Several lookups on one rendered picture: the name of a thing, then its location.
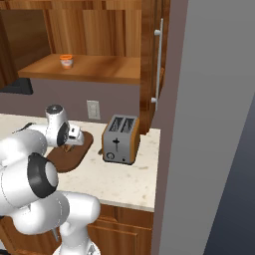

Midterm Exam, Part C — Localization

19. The orange-lidded jam jar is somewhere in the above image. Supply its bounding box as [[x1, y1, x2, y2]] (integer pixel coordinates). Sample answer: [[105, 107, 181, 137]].
[[59, 54, 75, 71]]

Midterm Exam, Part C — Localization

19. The dark wooden cabinet door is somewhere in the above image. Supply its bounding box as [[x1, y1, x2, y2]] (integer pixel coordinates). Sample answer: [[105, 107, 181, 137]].
[[0, 8, 53, 91]]

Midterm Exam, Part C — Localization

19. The black appliance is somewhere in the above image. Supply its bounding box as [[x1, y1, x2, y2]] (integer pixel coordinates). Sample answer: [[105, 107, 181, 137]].
[[0, 77, 34, 97]]

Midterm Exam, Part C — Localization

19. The wooden wall cabinet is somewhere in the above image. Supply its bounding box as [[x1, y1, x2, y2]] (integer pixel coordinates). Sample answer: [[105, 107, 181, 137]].
[[0, 0, 143, 86]]

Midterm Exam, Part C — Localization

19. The white wall socket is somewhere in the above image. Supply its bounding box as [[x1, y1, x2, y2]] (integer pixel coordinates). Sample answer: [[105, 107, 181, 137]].
[[86, 100, 102, 121]]

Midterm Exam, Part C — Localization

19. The grey refrigerator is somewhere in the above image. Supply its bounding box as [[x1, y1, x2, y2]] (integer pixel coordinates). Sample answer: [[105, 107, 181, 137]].
[[158, 0, 255, 255]]

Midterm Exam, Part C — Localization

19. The white cabinet door handle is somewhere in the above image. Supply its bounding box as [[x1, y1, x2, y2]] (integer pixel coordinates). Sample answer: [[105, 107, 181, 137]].
[[150, 18, 165, 113]]

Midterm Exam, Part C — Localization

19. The silver and orange toaster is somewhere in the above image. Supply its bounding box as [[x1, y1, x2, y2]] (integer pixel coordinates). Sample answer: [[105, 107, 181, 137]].
[[101, 114, 141, 166]]

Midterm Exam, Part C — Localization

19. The wooden base cabinet run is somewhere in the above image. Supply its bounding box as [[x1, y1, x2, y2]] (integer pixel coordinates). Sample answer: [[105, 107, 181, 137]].
[[0, 202, 155, 255]]

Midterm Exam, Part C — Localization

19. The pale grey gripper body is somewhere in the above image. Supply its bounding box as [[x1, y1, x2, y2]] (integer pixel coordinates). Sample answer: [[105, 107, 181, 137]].
[[66, 130, 86, 147]]

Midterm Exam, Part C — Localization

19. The brown wooden cutting board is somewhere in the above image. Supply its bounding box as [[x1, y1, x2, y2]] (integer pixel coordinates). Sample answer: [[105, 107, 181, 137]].
[[46, 130, 95, 174]]

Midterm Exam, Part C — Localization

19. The wooden cabinet door with handle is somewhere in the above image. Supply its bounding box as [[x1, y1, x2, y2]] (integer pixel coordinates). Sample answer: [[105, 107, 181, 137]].
[[138, 0, 171, 135]]

